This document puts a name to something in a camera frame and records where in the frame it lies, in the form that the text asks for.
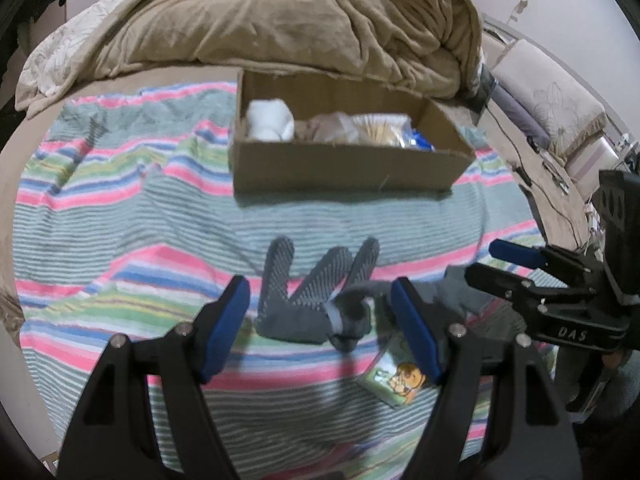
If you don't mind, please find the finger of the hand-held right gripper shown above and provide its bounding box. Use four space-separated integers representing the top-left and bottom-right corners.
489 238 603 283
464 263 558 313

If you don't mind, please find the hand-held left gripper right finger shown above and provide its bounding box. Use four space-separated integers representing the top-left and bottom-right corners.
391 276 577 480

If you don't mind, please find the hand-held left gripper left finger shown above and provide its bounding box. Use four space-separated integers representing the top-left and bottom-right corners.
57 275 251 480

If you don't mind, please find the grey dotted work glove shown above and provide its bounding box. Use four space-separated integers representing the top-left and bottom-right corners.
254 236 382 353
420 265 503 326

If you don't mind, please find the cardboard box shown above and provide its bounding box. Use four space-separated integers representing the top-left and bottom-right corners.
231 69 477 197

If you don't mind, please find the small cartoon print packet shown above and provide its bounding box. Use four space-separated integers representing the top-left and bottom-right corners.
357 334 432 407

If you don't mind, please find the lavender folded cloth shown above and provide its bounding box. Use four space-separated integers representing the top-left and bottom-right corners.
494 81 552 147

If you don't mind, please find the striped blanket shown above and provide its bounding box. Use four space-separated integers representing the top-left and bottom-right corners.
12 79 557 467

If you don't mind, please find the blue packet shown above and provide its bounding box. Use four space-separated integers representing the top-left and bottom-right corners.
401 129 437 152

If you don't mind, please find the floral pillow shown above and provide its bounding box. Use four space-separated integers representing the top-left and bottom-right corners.
492 39 609 162

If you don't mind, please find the black phone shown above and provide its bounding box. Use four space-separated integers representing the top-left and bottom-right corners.
470 62 497 111

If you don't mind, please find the beige packet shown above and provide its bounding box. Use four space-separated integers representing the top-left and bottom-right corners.
351 113 414 149

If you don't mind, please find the white rolled cloth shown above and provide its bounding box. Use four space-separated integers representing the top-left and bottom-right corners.
246 99 296 142

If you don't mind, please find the clear plastic bag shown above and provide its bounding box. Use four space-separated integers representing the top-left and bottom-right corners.
294 111 362 145

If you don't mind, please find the beige quilt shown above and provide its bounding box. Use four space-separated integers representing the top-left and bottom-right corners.
15 0 484 112

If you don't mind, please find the white floral bedsheet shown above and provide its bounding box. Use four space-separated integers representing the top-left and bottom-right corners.
22 0 168 97

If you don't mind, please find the black cable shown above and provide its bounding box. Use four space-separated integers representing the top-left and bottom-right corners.
485 102 601 261

